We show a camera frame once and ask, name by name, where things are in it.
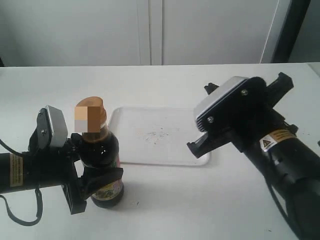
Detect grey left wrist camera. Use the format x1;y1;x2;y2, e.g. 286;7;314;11
36;105;68;150

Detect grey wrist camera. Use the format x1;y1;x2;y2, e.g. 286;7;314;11
36;105;68;150
193;76;247;132

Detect dark vertical post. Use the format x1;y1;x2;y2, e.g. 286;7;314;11
270;0;311;64

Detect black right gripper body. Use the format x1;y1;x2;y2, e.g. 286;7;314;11
187;72;293;158

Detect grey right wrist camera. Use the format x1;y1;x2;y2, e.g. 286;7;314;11
193;76;247;132

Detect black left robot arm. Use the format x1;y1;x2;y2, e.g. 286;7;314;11
0;133;124;219

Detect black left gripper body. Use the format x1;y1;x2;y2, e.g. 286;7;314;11
28;133;87;215

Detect white plastic tray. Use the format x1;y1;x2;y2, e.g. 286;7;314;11
108;106;211;167

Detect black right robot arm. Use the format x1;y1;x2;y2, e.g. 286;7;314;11
187;72;320;240

